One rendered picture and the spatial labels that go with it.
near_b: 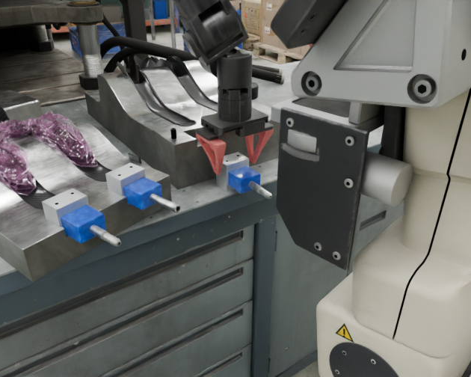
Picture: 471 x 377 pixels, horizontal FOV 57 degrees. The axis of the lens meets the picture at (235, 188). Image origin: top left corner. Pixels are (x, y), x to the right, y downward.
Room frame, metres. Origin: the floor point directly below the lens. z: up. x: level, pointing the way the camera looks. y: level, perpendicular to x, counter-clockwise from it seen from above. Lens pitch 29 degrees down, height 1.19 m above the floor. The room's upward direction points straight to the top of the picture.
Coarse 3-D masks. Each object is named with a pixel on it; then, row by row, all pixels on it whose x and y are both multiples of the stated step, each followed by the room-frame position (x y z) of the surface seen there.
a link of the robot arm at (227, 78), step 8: (224, 56) 0.70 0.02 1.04; (232, 56) 0.69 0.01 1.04; (240, 56) 0.69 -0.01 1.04; (248, 56) 0.69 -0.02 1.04; (216, 64) 0.73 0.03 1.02; (224, 64) 0.69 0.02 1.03; (232, 64) 0.68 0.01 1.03; (240, 64) 0.68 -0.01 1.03; (248, 64) 0.69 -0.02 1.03; (224, 72) 0.69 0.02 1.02; (232, 72) 0.68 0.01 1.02; (240, 72) 0.68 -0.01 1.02; (248, 72) 0.69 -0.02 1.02; (224, 80) 0.69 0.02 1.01; (232, 80) 0.68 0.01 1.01; (240, 80) 0.68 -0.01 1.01; (248, 80) 0.69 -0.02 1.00; (224, 88) 0.69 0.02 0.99; (232, 88) 0.68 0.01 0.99; (240, 88) 0.69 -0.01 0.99
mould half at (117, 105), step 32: (192, 64) 1.09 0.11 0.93; (96, 96) 1.06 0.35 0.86; (128, 96) 0.92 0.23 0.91; (160, 96) 0.95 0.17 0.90; (128, 128) 0.87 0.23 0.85; (160, 128) 0.77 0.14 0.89; (192, 128) 0.77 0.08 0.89; (160, 160) 0.75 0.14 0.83; (192, 160) 0.72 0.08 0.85; (256, 160) 0.80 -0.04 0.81
